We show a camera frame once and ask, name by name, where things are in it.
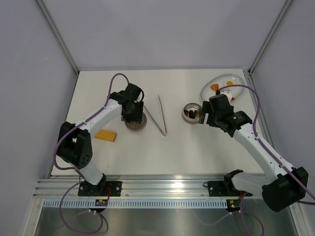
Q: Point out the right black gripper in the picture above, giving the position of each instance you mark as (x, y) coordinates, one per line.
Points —
(205, 109)

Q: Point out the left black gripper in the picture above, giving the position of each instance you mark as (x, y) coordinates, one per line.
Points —
(138, 116)

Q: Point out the beige round lid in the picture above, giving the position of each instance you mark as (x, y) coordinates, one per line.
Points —
(134, 126)

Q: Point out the dark food piece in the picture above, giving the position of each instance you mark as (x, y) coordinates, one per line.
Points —
(191, 114)

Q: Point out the steel round lunch container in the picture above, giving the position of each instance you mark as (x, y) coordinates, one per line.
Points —
(191, 107)

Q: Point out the metal tongs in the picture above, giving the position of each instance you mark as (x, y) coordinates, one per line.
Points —
(154, 108)

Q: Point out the red orange food toy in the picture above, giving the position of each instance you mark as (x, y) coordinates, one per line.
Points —
(196, 114)

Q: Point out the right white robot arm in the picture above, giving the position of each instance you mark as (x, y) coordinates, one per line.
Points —
(283, 184)

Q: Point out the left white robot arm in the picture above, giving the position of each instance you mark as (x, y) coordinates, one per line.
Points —
(75, 140)

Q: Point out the orange food piece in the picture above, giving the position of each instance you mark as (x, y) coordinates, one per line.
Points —
(214, 87)

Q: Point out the yellow wooden block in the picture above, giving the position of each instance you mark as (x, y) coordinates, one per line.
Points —
(106, 135)

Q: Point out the white oval plate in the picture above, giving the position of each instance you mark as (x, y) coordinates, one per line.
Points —
(220, 81)

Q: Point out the fried egg toy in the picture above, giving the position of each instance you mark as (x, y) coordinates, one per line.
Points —
(228, 82)

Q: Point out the aluminium mounting rail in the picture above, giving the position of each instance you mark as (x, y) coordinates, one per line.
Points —
(136, 191)

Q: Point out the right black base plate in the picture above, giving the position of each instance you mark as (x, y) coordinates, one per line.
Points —
(222, 188)

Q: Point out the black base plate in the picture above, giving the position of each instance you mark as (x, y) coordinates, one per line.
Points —
(222, 188)
(111, 188)

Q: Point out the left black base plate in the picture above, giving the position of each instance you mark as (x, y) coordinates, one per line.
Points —
(111, 188)

